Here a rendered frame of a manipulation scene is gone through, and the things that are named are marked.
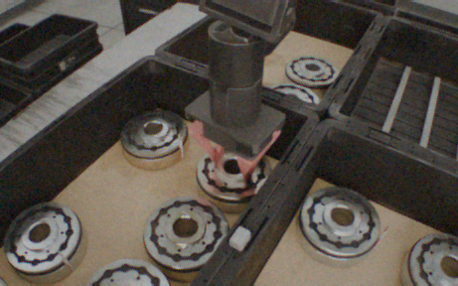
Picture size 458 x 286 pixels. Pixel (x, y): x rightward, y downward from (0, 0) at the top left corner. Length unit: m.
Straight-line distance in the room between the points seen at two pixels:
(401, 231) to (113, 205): 0.39
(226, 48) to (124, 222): 0.27
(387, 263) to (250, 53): 0.31
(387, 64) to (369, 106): 0.18
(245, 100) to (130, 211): 0.23
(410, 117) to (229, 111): 0.41
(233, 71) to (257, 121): 0.08
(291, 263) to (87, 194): 0.29
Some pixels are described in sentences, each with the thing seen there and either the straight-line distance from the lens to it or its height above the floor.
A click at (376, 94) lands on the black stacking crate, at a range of 0.73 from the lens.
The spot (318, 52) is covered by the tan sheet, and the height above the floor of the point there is 0.83.
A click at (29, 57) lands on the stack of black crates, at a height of 0.49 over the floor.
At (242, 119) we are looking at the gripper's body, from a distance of 0.38.
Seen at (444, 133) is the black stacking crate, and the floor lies 0.83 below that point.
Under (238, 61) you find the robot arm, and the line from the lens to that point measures 0.34.
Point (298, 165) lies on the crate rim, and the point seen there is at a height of 0.93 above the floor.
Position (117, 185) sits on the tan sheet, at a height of 0.83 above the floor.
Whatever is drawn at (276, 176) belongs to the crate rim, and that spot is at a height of 0.93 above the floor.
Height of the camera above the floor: 1.22
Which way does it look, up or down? 45 degrees down
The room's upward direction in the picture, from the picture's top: straight up
